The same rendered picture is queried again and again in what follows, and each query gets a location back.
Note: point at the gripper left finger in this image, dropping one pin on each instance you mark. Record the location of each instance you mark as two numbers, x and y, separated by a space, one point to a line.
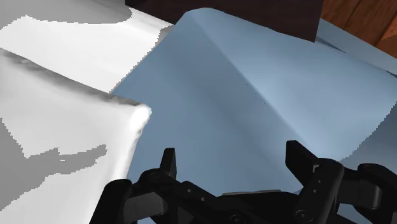
149 198

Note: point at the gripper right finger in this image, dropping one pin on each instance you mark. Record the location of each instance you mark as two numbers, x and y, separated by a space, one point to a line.
322 189

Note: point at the white pillow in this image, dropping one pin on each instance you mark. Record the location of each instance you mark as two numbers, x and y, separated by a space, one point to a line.
62 124
83 52

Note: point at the bed with blue cover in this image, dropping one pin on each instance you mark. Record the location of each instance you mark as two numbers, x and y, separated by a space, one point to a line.
235 111

